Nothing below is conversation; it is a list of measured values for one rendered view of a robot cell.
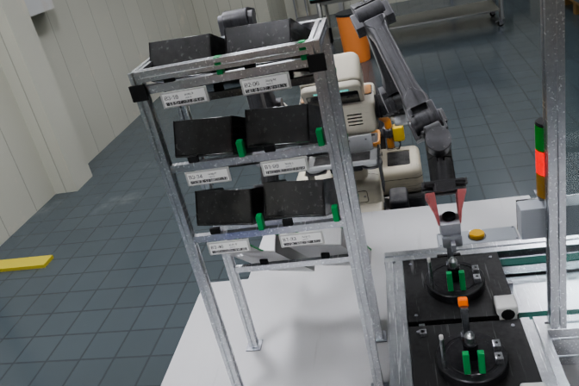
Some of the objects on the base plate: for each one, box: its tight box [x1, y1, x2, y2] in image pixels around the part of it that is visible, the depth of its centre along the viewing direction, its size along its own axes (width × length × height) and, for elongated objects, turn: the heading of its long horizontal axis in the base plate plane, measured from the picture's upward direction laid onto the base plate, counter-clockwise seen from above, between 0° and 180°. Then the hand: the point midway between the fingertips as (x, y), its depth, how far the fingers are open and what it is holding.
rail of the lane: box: [384, 238, 546, 271], centre depth 148 cm, size 6×89×11 cm, turn 107°
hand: (449, 221), depth 131 cm, fingers closed on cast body, 4 cm apart
